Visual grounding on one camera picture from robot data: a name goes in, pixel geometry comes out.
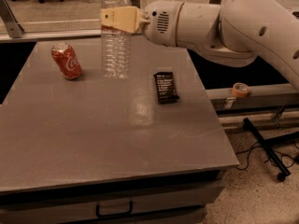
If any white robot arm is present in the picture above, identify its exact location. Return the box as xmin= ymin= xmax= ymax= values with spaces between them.
xmin=101 ymin=0 xmax=299 ymax=90

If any black snack bar wrapper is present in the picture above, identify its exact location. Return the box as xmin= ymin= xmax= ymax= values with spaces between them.
xmin=154 ymin=72 xmax=179 ymax=105

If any black wheeled stand leg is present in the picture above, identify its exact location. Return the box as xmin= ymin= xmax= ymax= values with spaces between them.
xmin=243 ymin=118 xmax=299 ymax=182

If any grey cabinet drawer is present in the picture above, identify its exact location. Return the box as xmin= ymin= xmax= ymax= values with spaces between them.
xmin=0 ymin=180 xmax=224 ymax=224

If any orange tape roll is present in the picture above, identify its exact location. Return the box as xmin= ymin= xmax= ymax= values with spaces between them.
xmin=232 ymin=82 xmax=250 ymax=98

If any red coca-cola can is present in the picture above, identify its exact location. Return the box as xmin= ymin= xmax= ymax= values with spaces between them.
xmin=51 ymin=42 xmax=82 ymax=80

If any left metal railing post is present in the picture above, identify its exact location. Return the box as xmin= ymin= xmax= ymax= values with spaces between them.
xmin=0 ymin=0 xmax=24 ymax=38

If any black drawer handle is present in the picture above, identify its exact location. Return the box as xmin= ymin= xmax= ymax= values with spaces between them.
xmin=95 ymin=201 xmax=134 ymax=219

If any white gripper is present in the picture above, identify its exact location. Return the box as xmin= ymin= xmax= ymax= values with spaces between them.
xmin=100 ymin=0 xmax=183 ymax=47

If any clear plastic water bottle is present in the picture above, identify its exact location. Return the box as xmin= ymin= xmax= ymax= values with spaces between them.
xmin=100 ymin=0 xmax=131 ymax=79

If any grey metal side rail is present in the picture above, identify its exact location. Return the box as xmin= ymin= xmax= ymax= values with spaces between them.
xmin=206 ymin=84 xmax=299 ymax=114

